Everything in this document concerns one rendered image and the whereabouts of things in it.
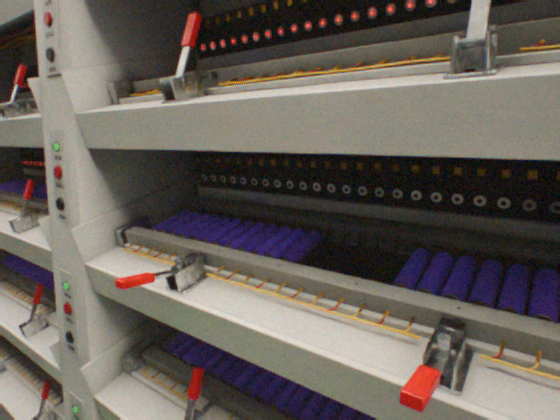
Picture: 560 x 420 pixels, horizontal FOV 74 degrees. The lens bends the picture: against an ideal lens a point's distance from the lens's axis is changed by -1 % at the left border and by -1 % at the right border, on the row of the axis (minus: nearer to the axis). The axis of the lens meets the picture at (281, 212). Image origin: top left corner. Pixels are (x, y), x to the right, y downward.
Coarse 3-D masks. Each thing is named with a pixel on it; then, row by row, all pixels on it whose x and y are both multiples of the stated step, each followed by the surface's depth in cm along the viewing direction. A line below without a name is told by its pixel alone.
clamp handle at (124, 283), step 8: (176, 264) 40; (160, 272) 38; (168, 272) 38; (176, 272) 39; (120, 280) 34; (128, 280) 34; (136, 280) 35; (144, 280) 36; (152, 280) 37; (120, 288) 34
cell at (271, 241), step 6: (282, 228) 46; (288, 228) 46; (276, 234) 44; (282, 234) 45; (288, 234) 45; (264, 240) 43; (270, 240) 43; (276, 240) 44; (258, 246) 42; (264, 246) 42; (270, 246) 43; (258, 252) 41; (264, 252) 42
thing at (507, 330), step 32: (224, 256) 40; (256, 256) 39; (256, 288) 36; (320, 288) 34; (352, 288) 32; (384, 288) 31; (416, 320) 29; (480, 320) 26; (512, 320) 26; (544, 320) 25; (544, 352) 24
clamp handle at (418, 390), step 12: (444, 348) 24; (432, 360) 23; (444, 360) 23; (420, 372) 21; (432, 372) 21; (408, 384) 20; (420, 384) 20; (432, 384) 20; (408, 396) 19; (420, 396) 19; (420, 408) 19
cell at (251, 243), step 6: (264, 228) 46; (270, 228) 46; (276, 228) 47; (258, 234) 45; (264, 234) 45; (270, 234) 46; (252, 240) 44; (258, 240) 44; (240, 246) 43; (246, 246) 43; (252, 246) 43
